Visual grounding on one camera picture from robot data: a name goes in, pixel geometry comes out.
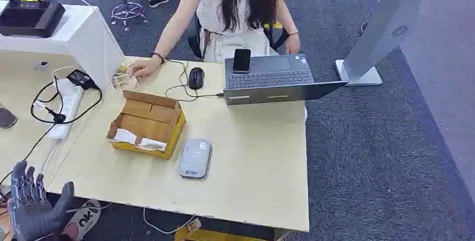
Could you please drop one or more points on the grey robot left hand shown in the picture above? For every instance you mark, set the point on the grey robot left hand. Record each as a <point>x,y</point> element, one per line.
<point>33,217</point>

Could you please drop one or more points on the stack of cards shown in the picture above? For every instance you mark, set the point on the stack of cards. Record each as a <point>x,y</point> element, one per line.
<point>124,79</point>

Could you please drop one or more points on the white shoe with black print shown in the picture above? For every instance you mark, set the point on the white shoe with black print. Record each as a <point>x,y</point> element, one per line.
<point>83,219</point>

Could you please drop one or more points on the dark grey shoe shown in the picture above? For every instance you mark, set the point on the dark grey shoe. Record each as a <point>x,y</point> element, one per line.
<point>6,117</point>

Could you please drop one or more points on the white power strip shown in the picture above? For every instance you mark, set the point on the white power strip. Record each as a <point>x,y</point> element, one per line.
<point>68,105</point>

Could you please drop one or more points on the white cards in box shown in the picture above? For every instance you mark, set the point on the white cards in box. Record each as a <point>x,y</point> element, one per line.
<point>126,136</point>

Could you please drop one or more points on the black power adapter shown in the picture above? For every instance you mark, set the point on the black power adapter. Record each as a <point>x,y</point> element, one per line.
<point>81,79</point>

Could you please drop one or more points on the brown box with yellow sides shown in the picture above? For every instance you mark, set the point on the brown box with yellow sides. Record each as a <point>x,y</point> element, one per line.
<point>150,120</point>

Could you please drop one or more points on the yellow box under desk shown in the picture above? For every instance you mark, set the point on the yellow box under desk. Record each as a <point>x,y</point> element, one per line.
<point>207,235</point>

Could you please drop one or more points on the white cabinet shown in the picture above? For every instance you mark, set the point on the white cabinet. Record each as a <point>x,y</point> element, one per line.
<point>85,42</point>

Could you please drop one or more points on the person's right hand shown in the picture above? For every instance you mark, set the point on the person's right hand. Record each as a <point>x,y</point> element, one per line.
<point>144,67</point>

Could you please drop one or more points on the person's hand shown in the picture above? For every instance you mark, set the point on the person's hand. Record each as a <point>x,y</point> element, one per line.
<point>144,67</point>
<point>292,45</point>

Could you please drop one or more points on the black router with antennas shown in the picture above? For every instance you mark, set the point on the black router with antennas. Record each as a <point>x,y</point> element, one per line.
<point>31,18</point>

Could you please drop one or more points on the black computer mouse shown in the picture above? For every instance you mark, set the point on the black computer mouse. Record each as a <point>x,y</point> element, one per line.
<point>196,78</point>

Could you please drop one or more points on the black stool with metal base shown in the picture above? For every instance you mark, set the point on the black stool with metal base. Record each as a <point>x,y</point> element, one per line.
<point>126,9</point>

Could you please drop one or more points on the black office chair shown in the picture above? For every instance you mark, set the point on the black office chair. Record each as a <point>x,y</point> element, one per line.
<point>193,40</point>

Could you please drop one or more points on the black smartphone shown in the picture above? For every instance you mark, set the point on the black smartphone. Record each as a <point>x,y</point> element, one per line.
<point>242,60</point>

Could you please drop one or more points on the grey open laptop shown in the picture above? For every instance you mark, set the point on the grey open laptop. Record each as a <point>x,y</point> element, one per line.
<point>271,79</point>

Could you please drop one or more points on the person's left hand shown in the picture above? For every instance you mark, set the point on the person's left hand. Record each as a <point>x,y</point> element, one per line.
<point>292,45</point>

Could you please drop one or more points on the white floor stand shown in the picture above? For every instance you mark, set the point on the white floor stand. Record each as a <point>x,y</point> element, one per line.
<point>386,27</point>

